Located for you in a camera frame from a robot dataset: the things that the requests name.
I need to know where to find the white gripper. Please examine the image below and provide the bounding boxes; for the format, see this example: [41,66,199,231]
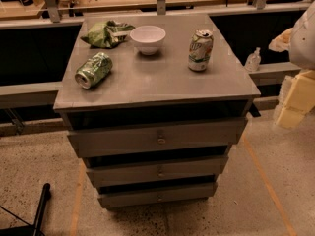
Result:
[274,70,315,130]

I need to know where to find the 7up can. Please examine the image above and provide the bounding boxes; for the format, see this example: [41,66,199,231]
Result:
[188,29,214,72]

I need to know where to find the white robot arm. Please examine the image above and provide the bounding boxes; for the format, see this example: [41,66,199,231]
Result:
[269,2,315,130]

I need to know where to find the white bowl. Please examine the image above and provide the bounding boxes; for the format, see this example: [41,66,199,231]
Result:
[130,26,166,55]

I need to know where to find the green can lying sideways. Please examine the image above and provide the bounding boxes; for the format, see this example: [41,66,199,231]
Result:
[75,52,113,89]

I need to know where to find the clear sanitizer bottle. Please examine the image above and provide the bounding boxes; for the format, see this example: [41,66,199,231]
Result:
[244,47,261,72]

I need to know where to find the grey drawer cabinet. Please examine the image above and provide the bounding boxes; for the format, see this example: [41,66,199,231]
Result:
[54,15,260,195]

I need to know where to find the green chip bag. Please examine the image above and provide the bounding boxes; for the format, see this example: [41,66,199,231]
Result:
[81,20,135,49]

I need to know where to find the top grey drawer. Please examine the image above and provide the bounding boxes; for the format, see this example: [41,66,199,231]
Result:
[68,117,247,158]

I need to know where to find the grey drawer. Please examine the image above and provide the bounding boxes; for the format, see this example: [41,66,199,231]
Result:
[87,155,228,188]
[68,117,247,158]
[98,182,217,209]

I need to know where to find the middle grey drawer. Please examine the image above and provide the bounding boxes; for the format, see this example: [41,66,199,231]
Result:
[87,155,228,188]

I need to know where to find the bottom grey drawer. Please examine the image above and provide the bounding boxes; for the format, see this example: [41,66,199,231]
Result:
[98,182,217,209]

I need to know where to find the black stand leg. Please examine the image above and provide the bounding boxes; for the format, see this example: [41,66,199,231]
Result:
[0,183,51,236]

